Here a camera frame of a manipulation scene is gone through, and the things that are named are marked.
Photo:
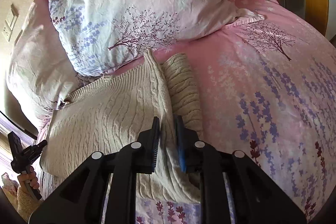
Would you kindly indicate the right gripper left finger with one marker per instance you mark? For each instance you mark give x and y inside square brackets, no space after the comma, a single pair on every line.
[102,189]

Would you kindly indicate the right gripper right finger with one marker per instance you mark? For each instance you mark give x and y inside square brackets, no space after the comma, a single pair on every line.
[234,189]

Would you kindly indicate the beige cable-knit sweater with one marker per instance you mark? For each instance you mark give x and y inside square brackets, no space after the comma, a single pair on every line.
[118,121]

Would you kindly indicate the left hand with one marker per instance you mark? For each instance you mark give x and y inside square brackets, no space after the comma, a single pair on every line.
[31,176]

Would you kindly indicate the fuzzy beige left sleeve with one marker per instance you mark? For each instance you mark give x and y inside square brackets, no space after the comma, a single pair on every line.
[26,204]

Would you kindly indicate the pale floral top pillow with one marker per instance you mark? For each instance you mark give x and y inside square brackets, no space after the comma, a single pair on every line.
[40,75]

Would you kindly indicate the pink floral bed sheet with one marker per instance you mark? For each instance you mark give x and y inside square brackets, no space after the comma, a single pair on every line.
[266,88]

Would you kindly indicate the white floral lower pillow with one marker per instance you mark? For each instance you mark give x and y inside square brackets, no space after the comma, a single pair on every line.
[101,36]

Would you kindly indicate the wall light switch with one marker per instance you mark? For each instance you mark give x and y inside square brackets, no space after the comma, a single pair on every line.
[10,22]

